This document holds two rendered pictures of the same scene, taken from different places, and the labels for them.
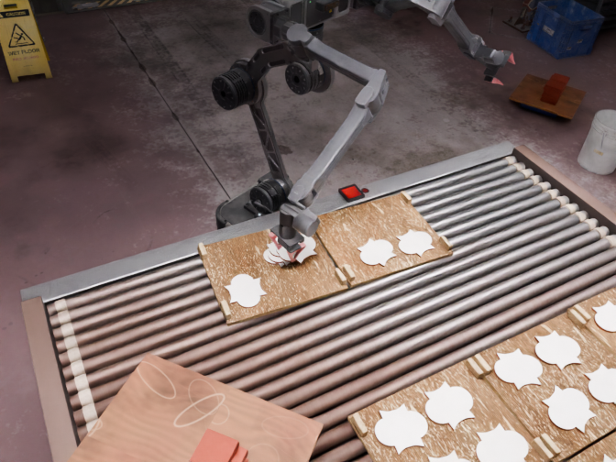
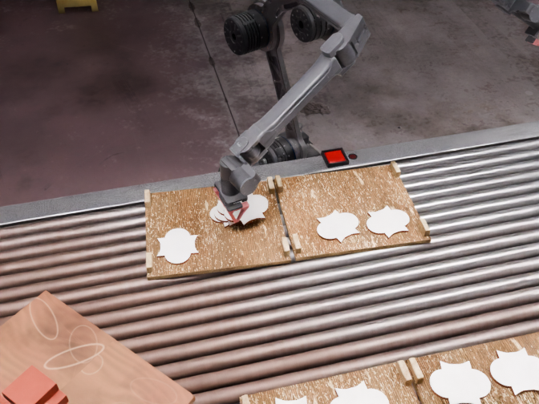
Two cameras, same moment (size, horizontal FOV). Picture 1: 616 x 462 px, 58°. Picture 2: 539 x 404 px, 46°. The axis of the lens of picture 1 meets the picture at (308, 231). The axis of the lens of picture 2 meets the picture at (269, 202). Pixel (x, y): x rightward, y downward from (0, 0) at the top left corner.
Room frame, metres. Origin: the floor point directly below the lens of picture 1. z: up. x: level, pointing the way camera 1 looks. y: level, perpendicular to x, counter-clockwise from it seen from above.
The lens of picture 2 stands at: (0.01, -0.44, 2.31)
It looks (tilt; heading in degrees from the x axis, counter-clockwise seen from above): 43 degrees down; 17
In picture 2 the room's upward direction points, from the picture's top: straight up
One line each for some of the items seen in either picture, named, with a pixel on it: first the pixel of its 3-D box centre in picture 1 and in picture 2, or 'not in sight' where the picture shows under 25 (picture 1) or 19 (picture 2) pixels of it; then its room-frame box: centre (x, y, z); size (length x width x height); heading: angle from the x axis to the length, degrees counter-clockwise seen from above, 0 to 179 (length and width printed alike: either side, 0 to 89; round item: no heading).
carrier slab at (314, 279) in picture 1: (270, 268); (214, 226); (1.25, 0.12, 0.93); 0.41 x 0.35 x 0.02; 116
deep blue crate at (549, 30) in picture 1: (564, 28); not in sight; (5.34, -2.32, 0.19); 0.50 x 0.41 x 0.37; 25
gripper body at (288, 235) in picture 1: (288, 228); (230, 184); (1.28, 0.06, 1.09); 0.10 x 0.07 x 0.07; 43
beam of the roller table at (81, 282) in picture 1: (313, 214); (285, 175); (1.59, -0.01, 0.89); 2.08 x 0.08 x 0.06; 121
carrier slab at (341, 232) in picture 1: (379, 236); (348, 209); (1.45, -0.26, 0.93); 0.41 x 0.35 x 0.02; 118
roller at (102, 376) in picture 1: (364, 276); (318, 251); (1.27, -0.21, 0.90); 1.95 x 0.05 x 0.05; 121
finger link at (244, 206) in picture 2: (291, 248); (234, 208); (1.26, 0.05, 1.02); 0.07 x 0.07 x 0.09; 43
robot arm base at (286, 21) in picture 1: (286, 28); not in sight; (1.95, 0.13, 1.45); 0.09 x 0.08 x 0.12; 142
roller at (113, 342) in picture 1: (349, 258); (309, 228); (1.36, -0.15, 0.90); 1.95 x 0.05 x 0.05; 121
